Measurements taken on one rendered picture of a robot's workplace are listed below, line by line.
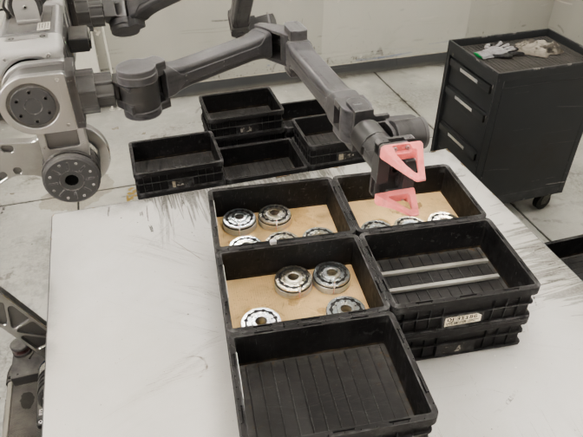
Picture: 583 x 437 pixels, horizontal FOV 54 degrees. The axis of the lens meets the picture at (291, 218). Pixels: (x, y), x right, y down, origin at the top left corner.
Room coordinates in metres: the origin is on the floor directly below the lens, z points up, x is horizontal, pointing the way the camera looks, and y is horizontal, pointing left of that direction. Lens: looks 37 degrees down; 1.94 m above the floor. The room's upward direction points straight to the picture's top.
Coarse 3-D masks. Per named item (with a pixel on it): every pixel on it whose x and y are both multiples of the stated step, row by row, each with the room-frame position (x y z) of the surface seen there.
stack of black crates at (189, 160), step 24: (144, 144) 2.37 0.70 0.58; (168, 144) 2.40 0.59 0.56; (192, 144) 2.43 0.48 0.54; (216, 144) 2.34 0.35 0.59; (144, 168) 2.29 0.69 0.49; (168, 168) 2.13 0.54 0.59; (192, 168) 2.15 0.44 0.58; (216, 168) 2.19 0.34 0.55; (144, 192) 2.09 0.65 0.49; (168, 192) 2.11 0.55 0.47
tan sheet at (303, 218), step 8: (296, 208) 1.51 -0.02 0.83; (304, 208) 1.51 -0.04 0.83; (312, 208) 1.51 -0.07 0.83; (320, 208) 1.51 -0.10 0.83; (256, 216) 1.47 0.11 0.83; (296, 216) 1.47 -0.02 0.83; (304, 216) 1.47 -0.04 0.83; (312, 216) 1.47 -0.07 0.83; (320, 216) 1.47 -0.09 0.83; (328, 216) 1.47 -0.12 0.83; (296, 224) 1.43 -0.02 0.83; (304, 224) 1.43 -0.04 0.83; (312, 224) 1.43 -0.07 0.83; (320, 224) 1.43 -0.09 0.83; (328, 224) 1.43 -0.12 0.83; (224, 232) 1.38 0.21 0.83; (256, 232) 1.38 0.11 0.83; (264, 232) 1.38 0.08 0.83; (272, 232) 1.38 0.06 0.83; (296, 232) 1.38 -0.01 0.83; (224, 240) 1.34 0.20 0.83; (232, 240) 1.34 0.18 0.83; (264, 240) 1.34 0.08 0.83
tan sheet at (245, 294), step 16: (352, 272) 1.20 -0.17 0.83; (240, 288) 1.14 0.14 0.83; (256, 288) 1.14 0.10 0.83; (272, 288) 1.14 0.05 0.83; (352, 288) 1.14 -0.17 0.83; (240, 304) 1.07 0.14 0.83; (256, 304) 1.07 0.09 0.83; (272, 304) 1.07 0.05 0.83; (288, 304) 1.07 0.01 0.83; (304, 304) 1.07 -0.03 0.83; (320, 304) 1.07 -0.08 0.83; (240, 320) 1.02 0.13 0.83
